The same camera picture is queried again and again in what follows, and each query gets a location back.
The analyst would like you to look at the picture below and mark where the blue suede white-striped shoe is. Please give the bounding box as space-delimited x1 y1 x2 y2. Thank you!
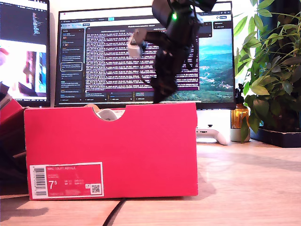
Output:
96 108 118 121

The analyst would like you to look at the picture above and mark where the red shoebox lid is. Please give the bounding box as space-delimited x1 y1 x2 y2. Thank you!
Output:
0 94 28 161

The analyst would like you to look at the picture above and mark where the white game controller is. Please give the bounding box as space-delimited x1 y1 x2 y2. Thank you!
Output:
196 124 230 145

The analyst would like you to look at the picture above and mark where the pale round pot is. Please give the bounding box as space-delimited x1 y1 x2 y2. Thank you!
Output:
230 128 251 143

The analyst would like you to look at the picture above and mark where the black table cable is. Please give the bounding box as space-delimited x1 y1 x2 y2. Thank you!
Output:
102 197 127 226

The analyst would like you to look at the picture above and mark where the amber pump bottle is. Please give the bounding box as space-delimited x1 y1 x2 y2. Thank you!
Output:
230 84 249 129

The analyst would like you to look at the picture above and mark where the red cardboard shoebox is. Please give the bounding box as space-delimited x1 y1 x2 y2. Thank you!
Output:
23 102 198 201

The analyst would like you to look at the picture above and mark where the dark plant tray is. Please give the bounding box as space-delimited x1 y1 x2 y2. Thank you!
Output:
250 128 301 148

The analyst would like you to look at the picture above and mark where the green leafy houseplant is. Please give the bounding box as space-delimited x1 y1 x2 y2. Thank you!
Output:
233 0 301 144

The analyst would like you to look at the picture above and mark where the small black computer monitor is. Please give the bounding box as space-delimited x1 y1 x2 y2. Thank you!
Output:
0 0 51 108

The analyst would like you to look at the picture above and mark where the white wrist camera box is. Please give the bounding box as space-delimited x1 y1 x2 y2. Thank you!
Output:
127 28 151 59

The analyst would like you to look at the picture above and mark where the wide black computer monitor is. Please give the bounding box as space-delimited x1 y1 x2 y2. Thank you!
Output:
54 1 237 111

